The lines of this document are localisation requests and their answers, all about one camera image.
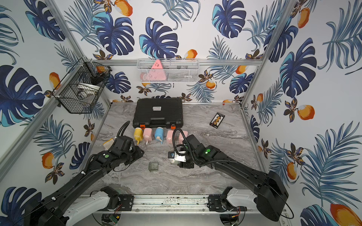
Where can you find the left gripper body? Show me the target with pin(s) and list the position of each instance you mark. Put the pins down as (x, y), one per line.
(137, 153)

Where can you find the white wire mesh basket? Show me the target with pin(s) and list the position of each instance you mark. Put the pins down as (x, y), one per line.
(178, 70)

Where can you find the yellow pencil sharpener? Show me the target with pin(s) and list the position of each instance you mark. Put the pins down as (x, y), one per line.
(138, 135)

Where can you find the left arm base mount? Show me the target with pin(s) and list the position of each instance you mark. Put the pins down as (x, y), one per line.
(119, 202)

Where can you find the black wire basket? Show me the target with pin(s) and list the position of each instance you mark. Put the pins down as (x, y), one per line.
(83, 87)

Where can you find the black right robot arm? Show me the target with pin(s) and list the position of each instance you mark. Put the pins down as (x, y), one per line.
(271, 194)

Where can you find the pink triangular object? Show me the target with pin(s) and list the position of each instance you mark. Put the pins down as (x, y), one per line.
(156, 73)

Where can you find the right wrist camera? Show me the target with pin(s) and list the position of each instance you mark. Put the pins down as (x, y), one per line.
(174, 155)

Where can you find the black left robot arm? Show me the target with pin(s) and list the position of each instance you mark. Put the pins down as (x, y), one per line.
(60, 208)

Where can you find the black plastic tool case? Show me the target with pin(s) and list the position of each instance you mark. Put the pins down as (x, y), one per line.
(159, 112)

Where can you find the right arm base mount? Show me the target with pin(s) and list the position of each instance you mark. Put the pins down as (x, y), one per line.
(220, 204)

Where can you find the aluminium front rail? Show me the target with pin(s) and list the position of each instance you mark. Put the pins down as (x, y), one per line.
(162, 204)

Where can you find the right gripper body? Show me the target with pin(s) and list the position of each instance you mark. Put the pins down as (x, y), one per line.
(190, 160)

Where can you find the white work glove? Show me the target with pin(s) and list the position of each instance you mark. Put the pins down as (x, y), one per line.
(108, 144)

